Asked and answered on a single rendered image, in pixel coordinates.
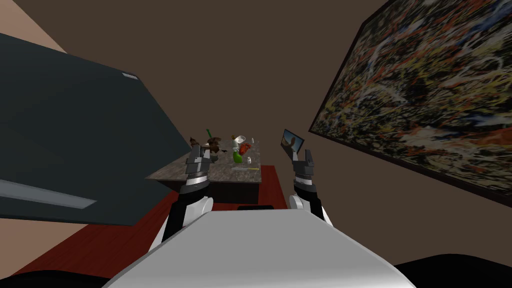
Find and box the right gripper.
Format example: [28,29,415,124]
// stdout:
[291,149,316,180]

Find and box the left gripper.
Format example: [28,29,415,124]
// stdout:
[185,144,212,179]

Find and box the large brown lumpy object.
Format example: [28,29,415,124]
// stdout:
[205,136,223,155]

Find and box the small framed picture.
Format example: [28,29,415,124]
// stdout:
[280,128,306,160]

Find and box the grey marbled table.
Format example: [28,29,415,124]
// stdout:
[145,138,264,206]

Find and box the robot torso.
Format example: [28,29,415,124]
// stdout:
[101,204,418,288]

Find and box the dark red rug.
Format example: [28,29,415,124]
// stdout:
[11,164,290,279]

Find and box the large multicoloured splatter painting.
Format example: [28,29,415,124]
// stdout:
[307,0,512,210]

